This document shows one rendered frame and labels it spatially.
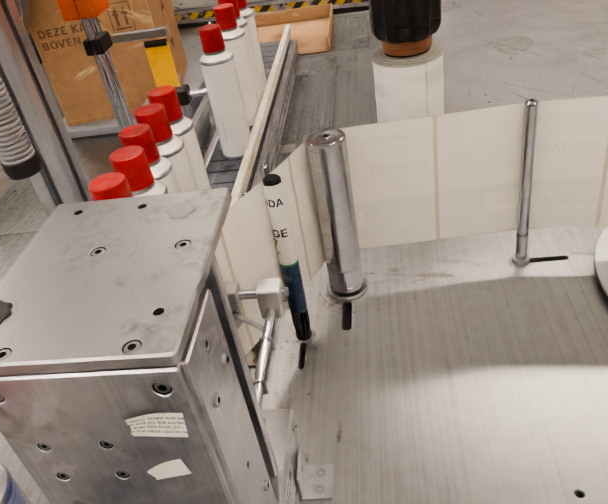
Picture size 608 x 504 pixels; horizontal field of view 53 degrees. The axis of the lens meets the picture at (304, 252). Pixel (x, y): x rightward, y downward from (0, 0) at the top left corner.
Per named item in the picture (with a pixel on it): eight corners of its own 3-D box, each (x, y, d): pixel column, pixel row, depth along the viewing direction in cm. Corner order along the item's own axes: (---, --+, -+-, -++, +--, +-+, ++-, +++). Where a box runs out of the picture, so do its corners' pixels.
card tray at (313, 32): (330, 51, 151) (328, 35, 148) (228, 64, 154) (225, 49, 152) (333, 17, 175) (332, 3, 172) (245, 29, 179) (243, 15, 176)
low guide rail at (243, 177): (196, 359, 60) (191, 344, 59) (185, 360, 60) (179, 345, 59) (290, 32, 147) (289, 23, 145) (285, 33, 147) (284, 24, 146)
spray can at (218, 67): (252, 158, 98) (223, 29, 86) (220, 161, 99) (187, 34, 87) (256, 144, 102) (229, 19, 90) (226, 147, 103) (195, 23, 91)
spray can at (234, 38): (261, 128, 107) (236, 7, 95) (232, 131, 108) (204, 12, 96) (264, 116, 111) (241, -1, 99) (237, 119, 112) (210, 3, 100)
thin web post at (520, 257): (531, 265, 66) (545, 103, 55) (513, 266, 67) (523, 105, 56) (527, 254, 68) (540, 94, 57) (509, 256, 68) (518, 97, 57)
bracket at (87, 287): (180, 367, 25) (173, 351, 25) (-59, 380, 27) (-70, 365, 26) (233, 197, 36) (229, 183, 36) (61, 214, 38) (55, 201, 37)
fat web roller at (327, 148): (368, 301, 66) (349, 144, 55) (326, 303, 66) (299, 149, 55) (367, 274, 69) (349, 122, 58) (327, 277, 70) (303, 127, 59)
